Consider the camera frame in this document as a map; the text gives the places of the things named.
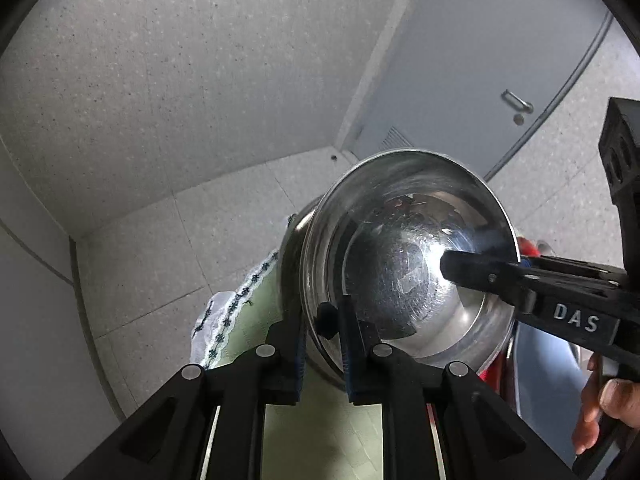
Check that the grey door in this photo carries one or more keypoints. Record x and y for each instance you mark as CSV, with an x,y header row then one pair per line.
x,y
475,50

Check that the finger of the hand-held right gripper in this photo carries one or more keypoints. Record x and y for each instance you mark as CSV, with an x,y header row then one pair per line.
x,y
575,267
480,272

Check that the person's right hand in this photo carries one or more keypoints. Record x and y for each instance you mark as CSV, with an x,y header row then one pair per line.
x,y
622,402

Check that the green embroidered tablecloth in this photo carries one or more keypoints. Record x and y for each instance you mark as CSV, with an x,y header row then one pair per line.
x,y
320,435

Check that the door vent grille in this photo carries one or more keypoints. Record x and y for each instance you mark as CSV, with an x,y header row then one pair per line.
x,y
396,140

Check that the stainless steel bowl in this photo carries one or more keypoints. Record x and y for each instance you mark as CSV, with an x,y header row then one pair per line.
x,y
400,260

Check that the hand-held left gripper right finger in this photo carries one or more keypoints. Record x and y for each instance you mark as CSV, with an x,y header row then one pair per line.
x,y
351,370

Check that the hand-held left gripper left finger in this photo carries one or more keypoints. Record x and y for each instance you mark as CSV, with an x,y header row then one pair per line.
x,y
300,362

